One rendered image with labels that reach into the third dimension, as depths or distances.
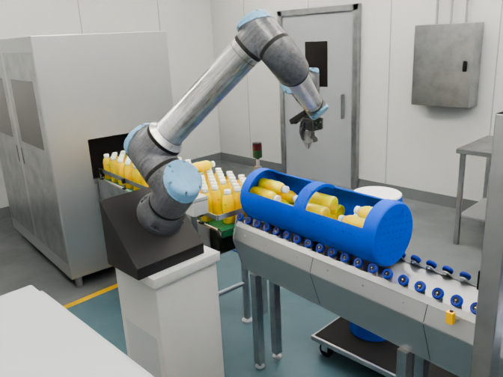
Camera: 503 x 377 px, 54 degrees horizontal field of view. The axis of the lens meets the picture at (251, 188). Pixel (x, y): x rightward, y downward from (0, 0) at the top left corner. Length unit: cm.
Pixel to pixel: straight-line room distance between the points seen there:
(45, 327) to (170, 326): 106
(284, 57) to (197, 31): 609
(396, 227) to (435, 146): 365
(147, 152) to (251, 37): 56
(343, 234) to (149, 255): 83
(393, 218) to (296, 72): 82
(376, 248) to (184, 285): 79
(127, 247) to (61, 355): 102
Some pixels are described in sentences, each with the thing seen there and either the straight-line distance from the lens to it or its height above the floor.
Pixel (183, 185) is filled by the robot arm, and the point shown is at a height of 143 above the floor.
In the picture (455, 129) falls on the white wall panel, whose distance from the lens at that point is 566.
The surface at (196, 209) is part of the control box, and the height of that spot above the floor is 104.
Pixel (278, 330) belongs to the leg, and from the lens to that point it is 314.
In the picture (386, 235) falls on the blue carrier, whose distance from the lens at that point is 214.
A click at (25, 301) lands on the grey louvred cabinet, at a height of 145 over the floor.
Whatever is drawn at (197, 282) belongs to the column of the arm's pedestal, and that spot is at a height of 100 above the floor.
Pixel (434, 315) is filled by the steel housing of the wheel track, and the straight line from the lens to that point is 206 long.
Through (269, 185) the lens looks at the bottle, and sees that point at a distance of 263.
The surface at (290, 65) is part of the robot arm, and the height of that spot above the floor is 183.
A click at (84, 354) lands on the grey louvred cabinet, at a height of 145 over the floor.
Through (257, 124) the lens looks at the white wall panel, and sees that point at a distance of 733.
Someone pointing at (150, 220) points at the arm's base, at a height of 128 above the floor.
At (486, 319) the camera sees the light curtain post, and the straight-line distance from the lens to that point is 165.
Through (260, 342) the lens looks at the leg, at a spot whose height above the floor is 19.
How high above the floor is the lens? 192
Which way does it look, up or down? 17 degrees down
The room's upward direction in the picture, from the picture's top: 3 degrees counter-clockwise
